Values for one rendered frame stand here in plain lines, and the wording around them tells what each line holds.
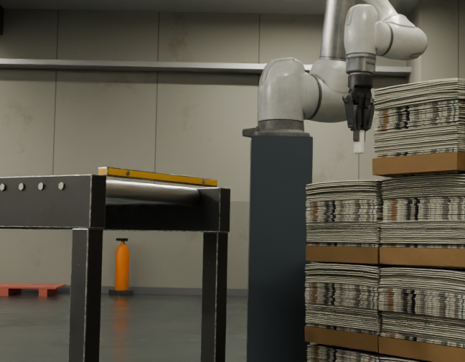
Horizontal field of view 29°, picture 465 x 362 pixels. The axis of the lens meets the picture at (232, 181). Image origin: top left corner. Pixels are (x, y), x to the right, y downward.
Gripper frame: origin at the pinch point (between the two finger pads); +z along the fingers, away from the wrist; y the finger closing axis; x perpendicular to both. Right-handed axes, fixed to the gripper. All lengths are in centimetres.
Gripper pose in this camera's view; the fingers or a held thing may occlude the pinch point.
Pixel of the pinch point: (359, 141)
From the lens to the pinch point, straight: 270.6
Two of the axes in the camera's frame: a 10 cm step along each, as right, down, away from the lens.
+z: -0.3, 10.0, -0.6
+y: 8.0, 0.6, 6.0
